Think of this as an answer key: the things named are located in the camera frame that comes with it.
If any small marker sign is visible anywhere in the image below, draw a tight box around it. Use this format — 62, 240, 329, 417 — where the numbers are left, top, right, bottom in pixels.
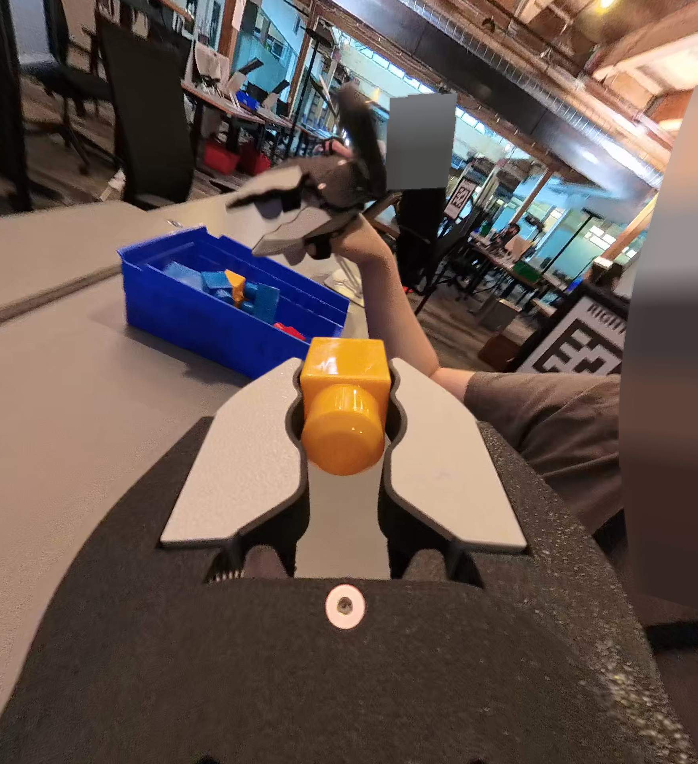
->
444, 179, 479, 222

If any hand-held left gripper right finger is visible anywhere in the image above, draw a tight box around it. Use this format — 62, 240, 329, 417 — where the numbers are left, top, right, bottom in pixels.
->
383, 358, 528, 553

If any cardboard box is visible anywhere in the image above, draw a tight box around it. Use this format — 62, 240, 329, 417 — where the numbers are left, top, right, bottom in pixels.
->
479, 331, 526, 371

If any person's right hand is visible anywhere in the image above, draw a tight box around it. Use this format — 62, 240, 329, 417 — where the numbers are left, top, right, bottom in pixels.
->
324, 137, 389, 266

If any black floor lamp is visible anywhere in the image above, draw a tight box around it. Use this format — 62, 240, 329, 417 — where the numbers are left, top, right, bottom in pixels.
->
549, 208, 608, 281

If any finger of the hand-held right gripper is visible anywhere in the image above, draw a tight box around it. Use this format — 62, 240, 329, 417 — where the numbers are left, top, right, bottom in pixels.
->
252, 205, 357, 256
226, 166, 306, 211

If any grey bin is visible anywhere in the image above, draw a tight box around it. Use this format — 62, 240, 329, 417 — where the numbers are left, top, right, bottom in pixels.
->
477, 298, 523, 333

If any black office chair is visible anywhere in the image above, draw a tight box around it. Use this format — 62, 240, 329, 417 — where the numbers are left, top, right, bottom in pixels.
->
95, 15, 197, 207

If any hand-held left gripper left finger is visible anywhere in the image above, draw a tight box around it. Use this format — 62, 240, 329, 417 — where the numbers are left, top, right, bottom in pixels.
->
160, 358, 311, 550

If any yellow one-stud block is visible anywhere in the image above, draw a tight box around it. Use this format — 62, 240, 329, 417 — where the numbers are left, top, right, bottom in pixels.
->
300, 337, 393, 476

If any framed marker sign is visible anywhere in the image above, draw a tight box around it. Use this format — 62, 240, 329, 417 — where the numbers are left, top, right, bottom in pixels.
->
516, 281, 630, 377

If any blue plastic bin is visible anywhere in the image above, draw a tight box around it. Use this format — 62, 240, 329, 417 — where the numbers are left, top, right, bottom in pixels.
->
117, 226, 351, 380

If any person's brown shirt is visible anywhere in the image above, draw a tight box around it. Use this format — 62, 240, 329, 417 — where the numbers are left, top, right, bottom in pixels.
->
465, 370, 698, 764

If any heap of toy blocks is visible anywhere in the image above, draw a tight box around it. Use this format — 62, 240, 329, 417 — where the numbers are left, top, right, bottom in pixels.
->
162, 261, 308, 342

